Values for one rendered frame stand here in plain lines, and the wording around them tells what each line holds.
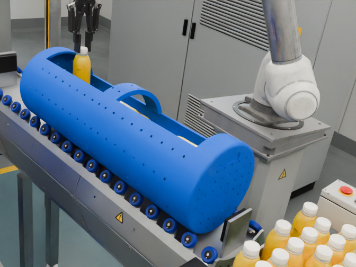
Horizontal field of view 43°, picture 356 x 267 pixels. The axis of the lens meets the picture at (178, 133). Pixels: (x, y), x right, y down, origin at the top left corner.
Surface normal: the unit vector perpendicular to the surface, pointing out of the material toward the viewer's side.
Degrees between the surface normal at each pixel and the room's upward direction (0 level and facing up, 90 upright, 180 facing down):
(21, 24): 76
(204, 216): 90
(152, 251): 70
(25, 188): 90
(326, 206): 90
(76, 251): 0
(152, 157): 62
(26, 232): 90
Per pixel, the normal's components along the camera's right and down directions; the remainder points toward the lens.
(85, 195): -0.62, -0.07
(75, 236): 0.13, -0.88
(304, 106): 0.07, 0.50
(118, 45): -0.76, 0.20
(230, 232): 0.70, 0.40
